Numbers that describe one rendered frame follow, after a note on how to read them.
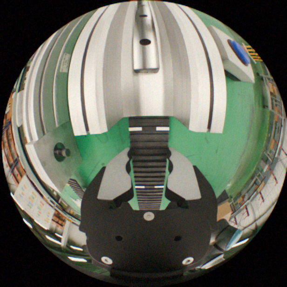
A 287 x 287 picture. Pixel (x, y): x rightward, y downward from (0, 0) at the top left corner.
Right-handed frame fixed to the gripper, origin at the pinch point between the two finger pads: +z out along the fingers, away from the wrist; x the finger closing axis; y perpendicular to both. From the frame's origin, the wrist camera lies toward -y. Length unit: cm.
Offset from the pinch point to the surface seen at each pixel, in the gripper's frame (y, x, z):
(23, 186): 81, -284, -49
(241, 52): -15.6, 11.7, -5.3
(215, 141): 0.1, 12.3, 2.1
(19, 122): -11.2, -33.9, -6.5
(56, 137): -3.3, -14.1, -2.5
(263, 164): 130, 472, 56
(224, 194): 39, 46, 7
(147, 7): -21.9, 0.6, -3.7
